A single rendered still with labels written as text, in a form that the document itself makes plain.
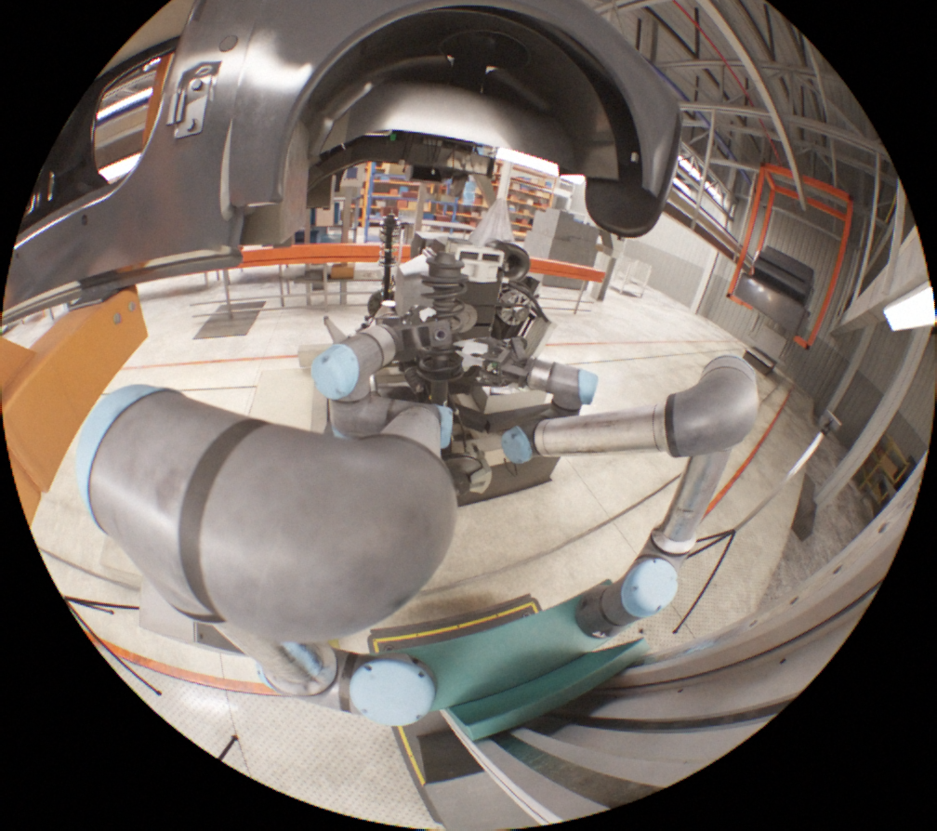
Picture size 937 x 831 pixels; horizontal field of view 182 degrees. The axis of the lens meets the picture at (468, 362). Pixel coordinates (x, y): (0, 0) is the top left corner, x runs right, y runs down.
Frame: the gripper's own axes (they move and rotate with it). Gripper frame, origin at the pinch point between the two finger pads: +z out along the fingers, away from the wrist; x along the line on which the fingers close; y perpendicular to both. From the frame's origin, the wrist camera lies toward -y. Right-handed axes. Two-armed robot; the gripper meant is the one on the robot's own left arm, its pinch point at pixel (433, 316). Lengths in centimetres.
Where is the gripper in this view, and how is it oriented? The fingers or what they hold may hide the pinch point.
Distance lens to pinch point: 72.4
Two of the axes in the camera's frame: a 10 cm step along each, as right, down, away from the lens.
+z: 3.1, -3.8, 8.7
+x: 0.6, 9.2, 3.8
